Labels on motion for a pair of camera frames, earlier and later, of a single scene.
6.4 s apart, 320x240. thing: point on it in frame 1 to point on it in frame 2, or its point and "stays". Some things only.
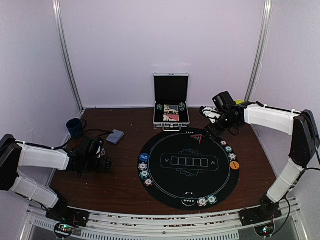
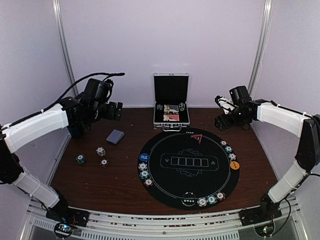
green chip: [212, 199] stays
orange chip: [148, 182] stays
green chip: [228, 149] stays
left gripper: [105, 165] to [111, 115]
